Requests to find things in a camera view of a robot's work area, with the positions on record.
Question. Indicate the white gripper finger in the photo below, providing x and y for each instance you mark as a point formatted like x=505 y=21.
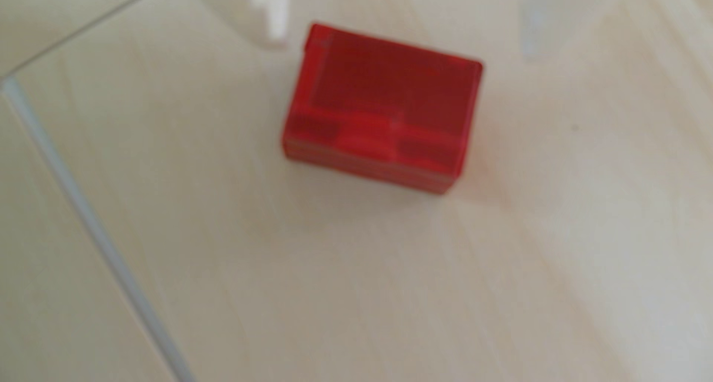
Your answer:
x=557 y=9
x=250 y=9

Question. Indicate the red block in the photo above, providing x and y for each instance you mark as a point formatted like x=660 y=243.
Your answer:
x=384 y=103

